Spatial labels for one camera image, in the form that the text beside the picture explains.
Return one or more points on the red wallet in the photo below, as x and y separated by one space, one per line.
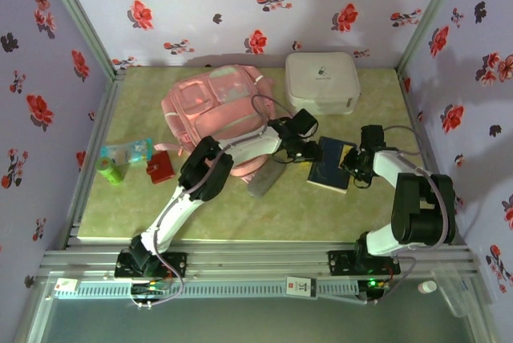
160 168

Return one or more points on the green circuit board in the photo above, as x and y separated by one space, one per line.
376 283
150 289

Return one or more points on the aluminium side rail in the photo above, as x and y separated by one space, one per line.
109 106
414 118

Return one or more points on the aluminium frame rail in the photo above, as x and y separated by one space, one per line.
256 259

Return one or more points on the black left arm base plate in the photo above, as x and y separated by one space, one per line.
178 263

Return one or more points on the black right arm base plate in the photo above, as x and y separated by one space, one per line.
336 263

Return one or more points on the white zip storage case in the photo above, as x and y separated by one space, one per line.
320 74

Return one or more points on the grey fabric pencil case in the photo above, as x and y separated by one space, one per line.
262 182

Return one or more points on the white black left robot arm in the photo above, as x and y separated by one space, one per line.
172 211

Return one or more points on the aluminium frame post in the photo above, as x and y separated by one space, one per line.
429 18
82 18

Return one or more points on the small white bottle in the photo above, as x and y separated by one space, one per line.
426 287

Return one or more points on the white sticker with red mark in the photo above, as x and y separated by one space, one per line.
66 286

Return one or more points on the dark navy book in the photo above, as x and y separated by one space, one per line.
328 170

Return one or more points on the green bottle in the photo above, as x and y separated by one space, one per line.
110 170

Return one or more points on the pink school backpack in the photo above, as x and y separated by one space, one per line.
216 118

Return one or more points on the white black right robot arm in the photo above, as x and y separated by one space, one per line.
421 215

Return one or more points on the light blue printed packet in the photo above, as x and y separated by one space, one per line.
132 152

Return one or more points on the white printed tag card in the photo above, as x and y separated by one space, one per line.
300 287

